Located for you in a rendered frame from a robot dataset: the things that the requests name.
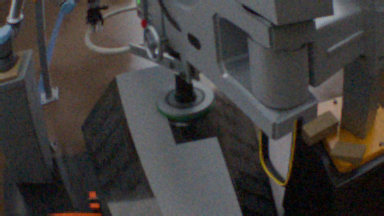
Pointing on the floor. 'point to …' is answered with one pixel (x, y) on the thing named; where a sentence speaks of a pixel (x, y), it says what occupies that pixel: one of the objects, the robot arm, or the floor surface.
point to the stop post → (44, 56)
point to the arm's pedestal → (25, 128)
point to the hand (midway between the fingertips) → (97, 30)
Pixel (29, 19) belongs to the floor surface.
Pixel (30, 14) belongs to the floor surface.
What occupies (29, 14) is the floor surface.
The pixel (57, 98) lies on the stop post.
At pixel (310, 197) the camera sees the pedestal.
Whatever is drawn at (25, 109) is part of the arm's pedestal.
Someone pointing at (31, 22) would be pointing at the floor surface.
